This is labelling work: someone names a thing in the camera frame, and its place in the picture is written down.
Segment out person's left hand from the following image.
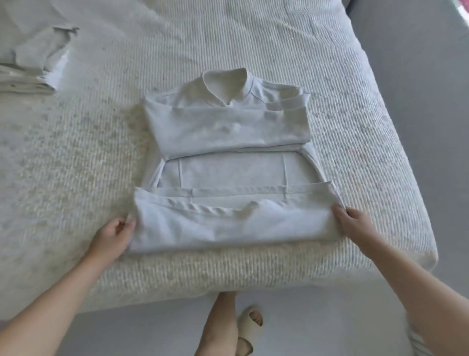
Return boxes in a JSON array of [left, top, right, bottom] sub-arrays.
[[89, 216, 138, 257]]

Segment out person's leg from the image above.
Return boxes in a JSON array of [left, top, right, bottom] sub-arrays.
[[194, 291, 240, 356]]

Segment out person's right forearm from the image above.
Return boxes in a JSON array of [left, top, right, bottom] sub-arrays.
[[356, 228, 469, 356]]

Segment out white textured bed cover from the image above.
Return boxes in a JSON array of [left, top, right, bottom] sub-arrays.
[[0, 0, 439, 323]]

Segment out beige slide sandal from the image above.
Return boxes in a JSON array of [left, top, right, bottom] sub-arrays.
[[235, 304, 264, 356]]

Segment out striped white shorts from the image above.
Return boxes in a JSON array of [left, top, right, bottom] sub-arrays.
[[406, 312, 435, 356]]

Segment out folded white garment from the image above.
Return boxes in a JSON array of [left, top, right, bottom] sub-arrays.
[[0, 0, 80, 95]]

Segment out person's right hand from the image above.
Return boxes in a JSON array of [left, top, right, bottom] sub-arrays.
[[331, 203, 377, 243]]

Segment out person's left forearm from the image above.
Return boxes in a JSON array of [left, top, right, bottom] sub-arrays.
[[0, 244, 113, 356]]

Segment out white collared shirt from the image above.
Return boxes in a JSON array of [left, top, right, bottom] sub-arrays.
[[126, 67, 348, 255]]

